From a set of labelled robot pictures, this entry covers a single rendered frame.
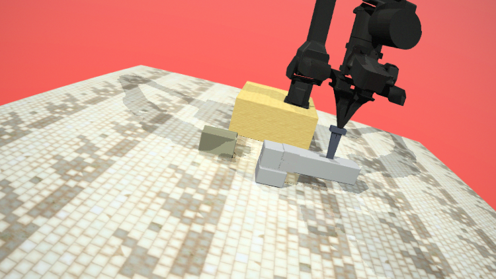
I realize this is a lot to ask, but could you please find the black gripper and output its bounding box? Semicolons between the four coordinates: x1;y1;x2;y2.
299;37;407;129

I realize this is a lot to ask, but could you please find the olive green block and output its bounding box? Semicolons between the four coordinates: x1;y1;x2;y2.
198;125;238;158

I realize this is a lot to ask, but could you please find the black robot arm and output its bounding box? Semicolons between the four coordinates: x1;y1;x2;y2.
284;0;422;109

